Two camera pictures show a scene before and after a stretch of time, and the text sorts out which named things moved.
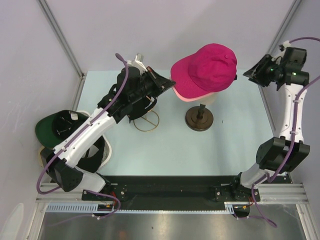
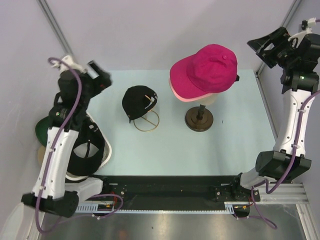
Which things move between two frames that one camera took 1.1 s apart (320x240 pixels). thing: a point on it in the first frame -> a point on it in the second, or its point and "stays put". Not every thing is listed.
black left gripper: x=160 y=83 -> x=103 y=81
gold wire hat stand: x=152 y=129 stays put
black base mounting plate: x=172 y=190 stays put
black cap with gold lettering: x=141 y=107 stays put
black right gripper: x=256 y=73 -> x=279 y=38
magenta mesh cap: x=210 y=68 stays put
